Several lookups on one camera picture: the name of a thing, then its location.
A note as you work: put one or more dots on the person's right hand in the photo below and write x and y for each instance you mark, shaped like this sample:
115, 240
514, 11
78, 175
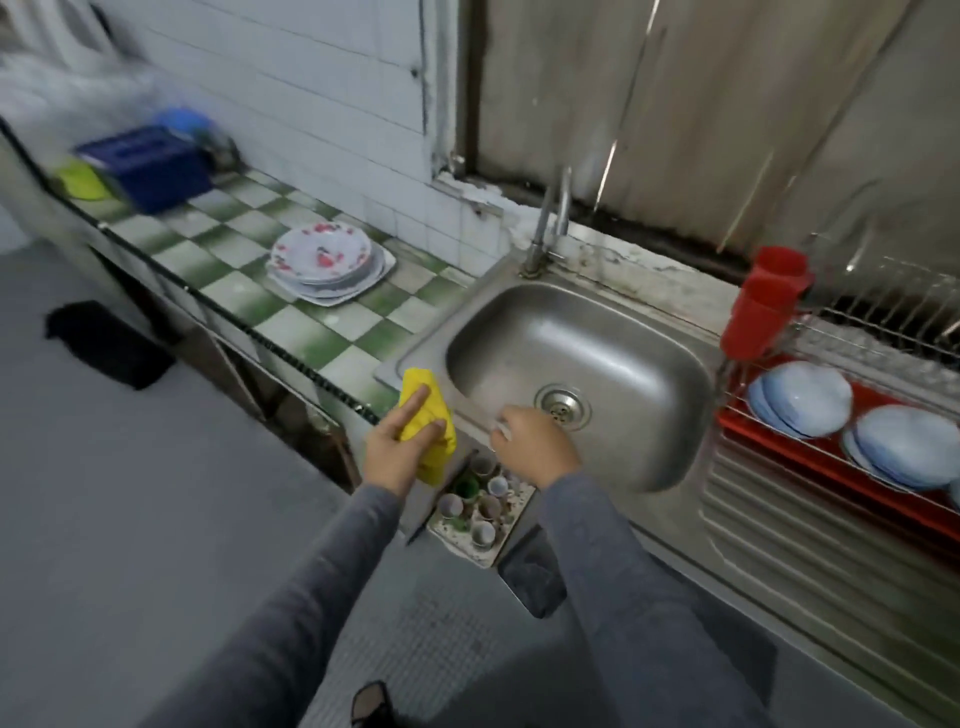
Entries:
533, 447

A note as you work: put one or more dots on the person's left hand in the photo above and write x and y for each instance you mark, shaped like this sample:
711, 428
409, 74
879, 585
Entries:
398, 458

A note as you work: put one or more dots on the person's right forearm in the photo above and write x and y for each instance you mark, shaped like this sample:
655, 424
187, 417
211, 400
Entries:
645, 608

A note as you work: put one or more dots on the person's black shoe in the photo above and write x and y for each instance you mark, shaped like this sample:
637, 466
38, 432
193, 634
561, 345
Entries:
372, 702

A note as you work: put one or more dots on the tray of small cups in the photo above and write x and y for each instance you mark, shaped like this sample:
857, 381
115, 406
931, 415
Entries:
480, 510

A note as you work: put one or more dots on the stainless steel sink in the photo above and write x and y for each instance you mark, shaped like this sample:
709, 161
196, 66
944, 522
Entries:
585, 353

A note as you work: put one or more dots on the dark square container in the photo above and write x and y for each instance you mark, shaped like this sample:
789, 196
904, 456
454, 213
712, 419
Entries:
533, 573

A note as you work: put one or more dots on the metal faucet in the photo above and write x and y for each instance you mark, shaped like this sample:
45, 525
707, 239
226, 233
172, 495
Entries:
540, 233

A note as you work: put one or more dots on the red plastic cup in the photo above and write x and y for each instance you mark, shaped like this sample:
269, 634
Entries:
765, 300

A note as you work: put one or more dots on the blue plastic box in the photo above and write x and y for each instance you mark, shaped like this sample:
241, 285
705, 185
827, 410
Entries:
147, 168

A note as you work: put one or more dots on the blue plastic bowl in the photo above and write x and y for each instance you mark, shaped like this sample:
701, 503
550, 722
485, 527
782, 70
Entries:
185, 122

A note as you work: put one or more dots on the clear plastic bag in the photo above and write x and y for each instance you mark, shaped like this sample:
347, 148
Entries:
68, 105

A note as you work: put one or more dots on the white electric kettle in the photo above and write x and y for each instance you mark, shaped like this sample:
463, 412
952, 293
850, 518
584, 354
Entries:
53, 27

